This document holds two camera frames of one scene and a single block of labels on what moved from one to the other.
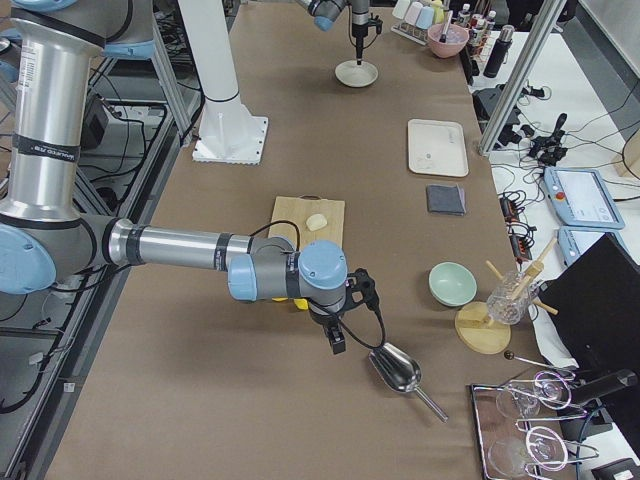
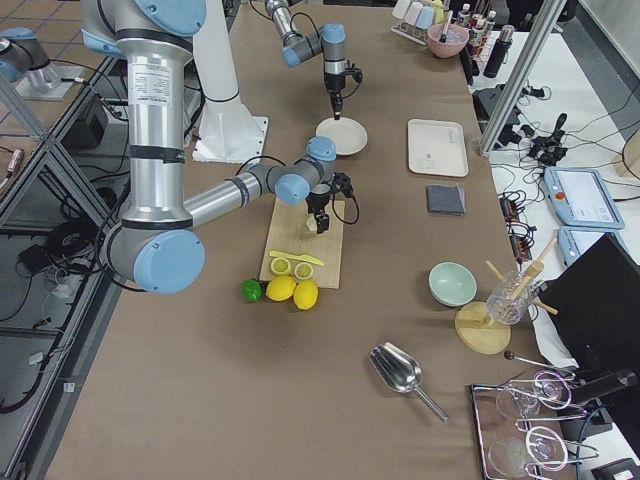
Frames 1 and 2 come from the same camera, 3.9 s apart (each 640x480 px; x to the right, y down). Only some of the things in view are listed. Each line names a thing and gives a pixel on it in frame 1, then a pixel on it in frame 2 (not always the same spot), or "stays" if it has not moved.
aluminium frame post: [544, 25] stays
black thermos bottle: [499, 52] stays
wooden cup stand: [481, 335] stays
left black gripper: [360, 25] -> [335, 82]
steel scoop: [402, 372] stays
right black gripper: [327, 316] -> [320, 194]
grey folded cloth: [446, 199] stays
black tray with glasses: [521, 426] stays
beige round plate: [351, 74] -> [349, 136]
